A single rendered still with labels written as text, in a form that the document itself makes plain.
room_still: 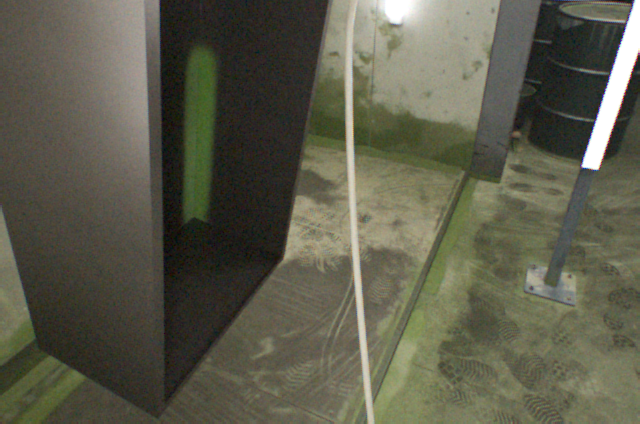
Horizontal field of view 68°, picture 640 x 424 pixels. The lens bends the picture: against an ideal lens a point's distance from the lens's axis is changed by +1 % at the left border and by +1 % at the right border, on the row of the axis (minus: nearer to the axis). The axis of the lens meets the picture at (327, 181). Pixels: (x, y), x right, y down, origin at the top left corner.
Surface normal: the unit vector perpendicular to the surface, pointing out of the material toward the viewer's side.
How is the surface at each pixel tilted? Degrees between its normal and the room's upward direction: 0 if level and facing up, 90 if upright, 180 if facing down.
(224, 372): 0
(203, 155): 90
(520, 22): 90
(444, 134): 90
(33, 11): 90
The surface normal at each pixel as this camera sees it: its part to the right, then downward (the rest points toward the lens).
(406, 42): -0.43, 0.46
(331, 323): 0.00, -0.86
